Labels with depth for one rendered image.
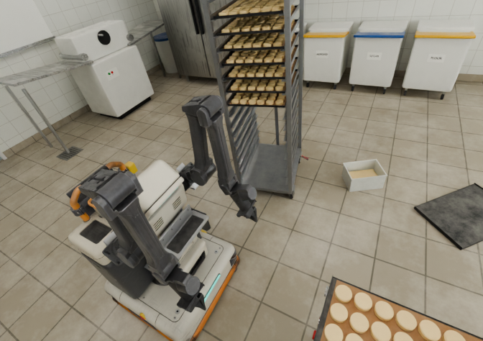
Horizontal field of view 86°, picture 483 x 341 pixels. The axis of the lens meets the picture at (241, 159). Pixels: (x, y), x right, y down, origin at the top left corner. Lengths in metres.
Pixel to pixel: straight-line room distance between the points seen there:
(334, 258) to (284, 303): 0.48
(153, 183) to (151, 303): 0.91
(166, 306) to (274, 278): 0.73
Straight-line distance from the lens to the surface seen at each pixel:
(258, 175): 2.39
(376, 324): 0.95
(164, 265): 0.94
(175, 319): 1.70
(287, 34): 1.57
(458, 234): 2.46
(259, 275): 2.00
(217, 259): 1.78
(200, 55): 4.50
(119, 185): 0.69
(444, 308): 2.13
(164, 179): 1.09
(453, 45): 3.81
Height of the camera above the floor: 1.80
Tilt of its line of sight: 39 degrees down
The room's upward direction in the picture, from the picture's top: 10 degrees counter-clockwise
